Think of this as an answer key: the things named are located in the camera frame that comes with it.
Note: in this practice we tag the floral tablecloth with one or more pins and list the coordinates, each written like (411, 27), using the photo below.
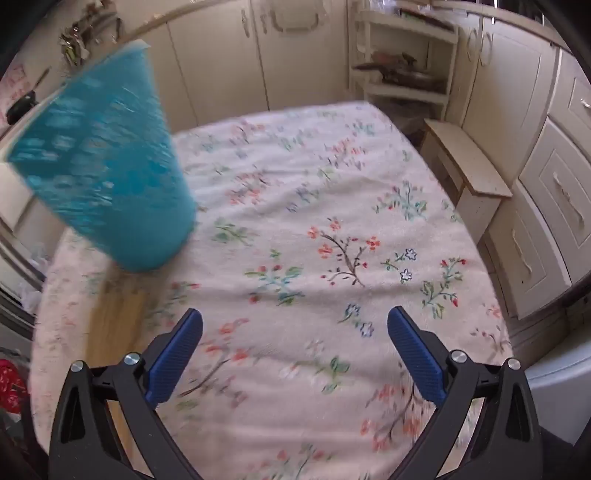
(323, 184)

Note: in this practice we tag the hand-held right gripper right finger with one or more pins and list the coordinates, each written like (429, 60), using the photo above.
(415, 355)

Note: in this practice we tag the teal plastic utensil cup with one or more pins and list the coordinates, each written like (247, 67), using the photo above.
(106, 161)

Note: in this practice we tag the pink printed backsplash sheet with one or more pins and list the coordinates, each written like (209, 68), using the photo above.
(14, 78)

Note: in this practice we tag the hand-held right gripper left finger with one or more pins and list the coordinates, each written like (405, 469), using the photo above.
(178, 355)

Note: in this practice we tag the white corner shelf rack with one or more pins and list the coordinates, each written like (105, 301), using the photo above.
(406, 94)

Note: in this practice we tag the black frying pan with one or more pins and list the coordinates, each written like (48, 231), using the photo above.
(21, 108)

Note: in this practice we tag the dark pan with lid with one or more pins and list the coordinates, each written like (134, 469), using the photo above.
(415, 76)

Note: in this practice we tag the grey sliding door frame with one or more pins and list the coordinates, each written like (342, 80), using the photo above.
(18, 277)

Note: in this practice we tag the red floral slipper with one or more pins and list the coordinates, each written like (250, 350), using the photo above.
(11, 383)

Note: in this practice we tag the white door base cabinets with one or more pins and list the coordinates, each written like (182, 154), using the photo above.
(217, 55)

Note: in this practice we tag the wall utensil rack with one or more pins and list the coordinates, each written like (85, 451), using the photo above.
(74, 44)

